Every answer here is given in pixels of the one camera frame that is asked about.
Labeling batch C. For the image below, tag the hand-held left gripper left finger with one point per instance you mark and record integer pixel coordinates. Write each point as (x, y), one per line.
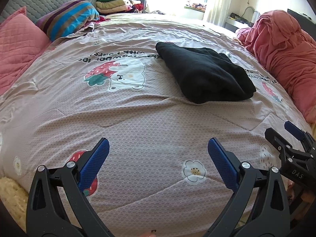
(95, 160)

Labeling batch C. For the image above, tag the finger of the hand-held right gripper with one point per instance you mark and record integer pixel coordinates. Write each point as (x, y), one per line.
(293, 129)
(274, 137)

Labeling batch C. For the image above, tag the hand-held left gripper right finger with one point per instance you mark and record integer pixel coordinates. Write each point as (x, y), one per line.
(223, 163)

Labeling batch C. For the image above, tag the black sweater with orange cuffs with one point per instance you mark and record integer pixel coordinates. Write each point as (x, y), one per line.
(205, 76)

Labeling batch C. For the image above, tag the stack of folded clothes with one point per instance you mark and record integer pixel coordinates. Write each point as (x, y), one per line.
(111, 5)

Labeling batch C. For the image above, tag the dark clothes pile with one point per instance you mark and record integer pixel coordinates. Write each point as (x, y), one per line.
(159, 12)

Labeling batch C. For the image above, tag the person's right hand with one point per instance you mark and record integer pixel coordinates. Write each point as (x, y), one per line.
(309, 196)

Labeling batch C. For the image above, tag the person's left hand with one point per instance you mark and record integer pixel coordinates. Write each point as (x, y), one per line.
(149, 234)

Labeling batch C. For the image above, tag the printed strawberry bear blanket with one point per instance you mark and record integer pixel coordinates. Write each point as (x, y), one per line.
(123, 118)

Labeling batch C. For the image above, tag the pink crumpled blanket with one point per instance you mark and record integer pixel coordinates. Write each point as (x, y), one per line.
(284, 54)

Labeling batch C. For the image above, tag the cream fluffy fabric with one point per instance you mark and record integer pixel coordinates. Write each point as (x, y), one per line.
(12, 197)

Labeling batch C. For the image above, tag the dark monitor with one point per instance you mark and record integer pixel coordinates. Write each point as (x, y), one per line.
(297, 14)

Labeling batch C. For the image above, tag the white desk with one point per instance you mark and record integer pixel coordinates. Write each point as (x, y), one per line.
(233, 25)

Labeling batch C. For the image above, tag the pink quilted pillow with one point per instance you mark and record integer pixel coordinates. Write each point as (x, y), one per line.
(17, 44)

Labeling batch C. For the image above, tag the red patterned cloth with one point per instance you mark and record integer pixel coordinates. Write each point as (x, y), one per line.
(105, 18)

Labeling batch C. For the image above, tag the striped blue purple pillow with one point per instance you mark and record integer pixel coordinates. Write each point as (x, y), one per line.
(66, 17)

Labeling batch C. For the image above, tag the white curtain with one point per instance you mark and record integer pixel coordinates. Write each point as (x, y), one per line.
(217, 2)

